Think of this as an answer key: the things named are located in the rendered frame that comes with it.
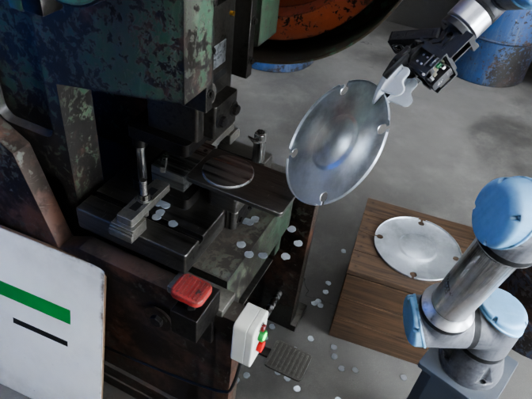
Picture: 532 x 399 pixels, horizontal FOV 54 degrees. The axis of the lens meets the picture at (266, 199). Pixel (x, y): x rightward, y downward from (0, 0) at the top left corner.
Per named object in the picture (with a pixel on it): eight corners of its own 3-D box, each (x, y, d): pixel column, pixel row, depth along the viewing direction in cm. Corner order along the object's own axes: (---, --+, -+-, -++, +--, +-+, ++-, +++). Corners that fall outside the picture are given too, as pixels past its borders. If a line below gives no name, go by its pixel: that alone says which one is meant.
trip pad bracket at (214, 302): (218, 340, 120) (221, 285, 107) (195, 374, 113) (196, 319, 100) (195, 329, 121) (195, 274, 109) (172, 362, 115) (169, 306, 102)
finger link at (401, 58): (383, 74, 101) (418, 41, 100) (378, 70, 102) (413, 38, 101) (392, 88, 105) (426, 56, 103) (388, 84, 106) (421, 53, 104)
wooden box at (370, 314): (447, 291, 207) (479, 228, 184) (441, 373, 179) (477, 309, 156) (349, 261, 214) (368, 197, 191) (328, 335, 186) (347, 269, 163)
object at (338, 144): (302, 100, 127) (299, 99, 127) (400, 63, 105) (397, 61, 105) (277, 212, 118) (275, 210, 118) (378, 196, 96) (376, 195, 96)
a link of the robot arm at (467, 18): (457, -10, 100) (469, 17, 106) (438, 9, 101) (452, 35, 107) (485, 5, 95) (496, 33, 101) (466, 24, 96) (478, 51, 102)
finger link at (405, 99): (389, 118, 103) (423, 82, 101) (371, 103, 107) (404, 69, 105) (395, 125, 105) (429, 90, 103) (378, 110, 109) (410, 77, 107)
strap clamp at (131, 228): (174, 201, 127) (173, 167, 120) (131, 244, 115) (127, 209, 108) (153, 192, 128) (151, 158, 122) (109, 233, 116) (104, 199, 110)
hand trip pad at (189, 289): (214, 308, 106) (214, 283, 101) (198, 330, 102) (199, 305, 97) (184, 294, 108) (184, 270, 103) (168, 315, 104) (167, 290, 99)
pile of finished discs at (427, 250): (463, 232, 182) (464, 230, 181) (459, 293, 161) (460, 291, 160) (381, 209, 187) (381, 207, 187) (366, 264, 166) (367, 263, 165)
